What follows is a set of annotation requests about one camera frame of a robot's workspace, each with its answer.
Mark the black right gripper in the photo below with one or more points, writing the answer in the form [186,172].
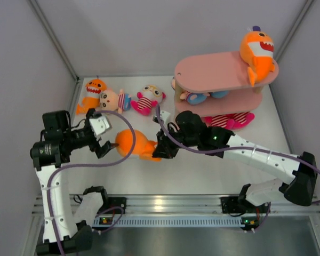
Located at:
[164,149]

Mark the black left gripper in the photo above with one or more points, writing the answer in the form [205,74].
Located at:
[105,148]

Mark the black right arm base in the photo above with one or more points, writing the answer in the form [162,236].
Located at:
[231,206]

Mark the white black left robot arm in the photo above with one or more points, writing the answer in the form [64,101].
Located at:
[66,231]

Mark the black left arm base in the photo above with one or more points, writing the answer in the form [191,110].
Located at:
[117,201]

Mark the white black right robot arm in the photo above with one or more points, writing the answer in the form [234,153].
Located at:
[294,175]

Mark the blue doll plush on shelf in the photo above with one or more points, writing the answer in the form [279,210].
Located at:
[197,98]

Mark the pink striped plush on shelf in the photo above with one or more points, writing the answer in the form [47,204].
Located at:
[223,121]

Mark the pink three-tier shelf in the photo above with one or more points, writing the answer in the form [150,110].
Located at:
[225,71]

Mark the doll plush striped shirt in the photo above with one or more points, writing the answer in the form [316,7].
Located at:
[110,100]

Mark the white pink glasses plush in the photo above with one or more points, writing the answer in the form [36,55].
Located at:
[148,97]

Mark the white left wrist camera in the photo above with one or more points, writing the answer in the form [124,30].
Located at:
[100,125]

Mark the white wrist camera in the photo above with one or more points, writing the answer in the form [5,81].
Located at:
[100,125]
[163,116]

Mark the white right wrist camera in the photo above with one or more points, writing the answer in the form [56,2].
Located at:
[163,116]

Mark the aluminium mounting rail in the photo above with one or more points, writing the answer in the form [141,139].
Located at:
[200,204]

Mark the white slotted cable duct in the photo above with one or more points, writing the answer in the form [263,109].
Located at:
[172,221]

